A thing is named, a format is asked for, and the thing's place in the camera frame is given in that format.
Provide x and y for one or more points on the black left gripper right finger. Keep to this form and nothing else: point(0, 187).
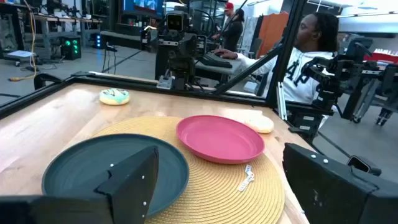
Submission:
point(326, 193)

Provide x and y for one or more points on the white placemat label tag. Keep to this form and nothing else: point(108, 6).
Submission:
point(247, 180)

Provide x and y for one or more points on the dark round plate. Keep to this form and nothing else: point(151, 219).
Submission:
point(77, 165)

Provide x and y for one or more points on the black tower with green lights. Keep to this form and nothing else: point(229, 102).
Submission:
point(71, 48)

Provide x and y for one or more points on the black background robot rig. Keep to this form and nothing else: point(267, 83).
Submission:
point(335, 77)

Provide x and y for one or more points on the red round plate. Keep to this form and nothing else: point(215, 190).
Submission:
point(217, 137)

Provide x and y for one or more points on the large pale mint donut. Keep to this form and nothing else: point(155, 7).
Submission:
point(261, 125)

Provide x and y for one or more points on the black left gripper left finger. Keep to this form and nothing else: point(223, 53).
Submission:
point(133, 180)

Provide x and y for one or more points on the grey desk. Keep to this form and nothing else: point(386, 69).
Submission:
point(236, 67)

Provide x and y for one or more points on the round woven yellow placemat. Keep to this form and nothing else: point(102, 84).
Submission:
point(217, 193)

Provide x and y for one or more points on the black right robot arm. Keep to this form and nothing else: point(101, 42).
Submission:
point(182, 65)

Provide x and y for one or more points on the red tray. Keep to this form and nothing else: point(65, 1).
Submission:
point(382, 57)

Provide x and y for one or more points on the person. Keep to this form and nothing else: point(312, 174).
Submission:
point(233, 34)
point(298, 81)

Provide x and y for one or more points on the black device with blue light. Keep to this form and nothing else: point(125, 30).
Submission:
point(98, 41)

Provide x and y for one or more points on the black computer keyboard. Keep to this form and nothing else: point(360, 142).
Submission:
point(214, 60)

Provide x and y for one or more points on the blue display screen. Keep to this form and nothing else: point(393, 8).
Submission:
point(143, 6)

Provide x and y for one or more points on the black aluminium table frame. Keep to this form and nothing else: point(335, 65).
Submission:
point(124, 84)

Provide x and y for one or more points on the grey mount bracket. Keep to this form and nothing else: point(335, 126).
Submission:
point(164, 83)

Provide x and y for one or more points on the long workbench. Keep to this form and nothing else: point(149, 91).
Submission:
point(62, 18)

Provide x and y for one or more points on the large teal drizzled donut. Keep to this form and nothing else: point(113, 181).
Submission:
point(114, 97)

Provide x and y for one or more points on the orange partition panel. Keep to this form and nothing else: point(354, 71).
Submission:
point(273, 31)

